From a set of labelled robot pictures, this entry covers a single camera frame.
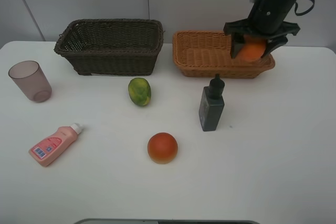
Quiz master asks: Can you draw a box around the red round fruit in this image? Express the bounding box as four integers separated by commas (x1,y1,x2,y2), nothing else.
147,132,178,164

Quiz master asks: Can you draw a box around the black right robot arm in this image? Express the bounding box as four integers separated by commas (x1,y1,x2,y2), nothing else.
223,0,315,59

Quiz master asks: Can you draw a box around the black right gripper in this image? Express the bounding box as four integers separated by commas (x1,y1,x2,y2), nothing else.
223,0,300,59

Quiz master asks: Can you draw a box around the dark green pump bottle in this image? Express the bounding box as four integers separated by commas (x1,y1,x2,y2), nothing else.
198,73,225,132

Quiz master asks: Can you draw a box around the translucent purple plastic cup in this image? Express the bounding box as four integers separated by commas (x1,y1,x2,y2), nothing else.
8,60,52,103

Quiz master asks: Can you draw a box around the pink lotion bottle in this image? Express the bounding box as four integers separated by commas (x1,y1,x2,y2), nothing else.
29,123,83,167

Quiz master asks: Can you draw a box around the orange tangerine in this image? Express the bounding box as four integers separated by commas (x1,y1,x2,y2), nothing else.
237,35,267,62

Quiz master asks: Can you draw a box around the orange wicker basket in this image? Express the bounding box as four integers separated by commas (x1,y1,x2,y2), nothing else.
173,30,275,79

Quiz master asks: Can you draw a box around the green mango fruit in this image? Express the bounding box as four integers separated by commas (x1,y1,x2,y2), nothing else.
128,78,151,106

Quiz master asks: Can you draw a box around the dark brown wicker basket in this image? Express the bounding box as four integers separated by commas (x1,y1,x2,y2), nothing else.
54,19,164,76

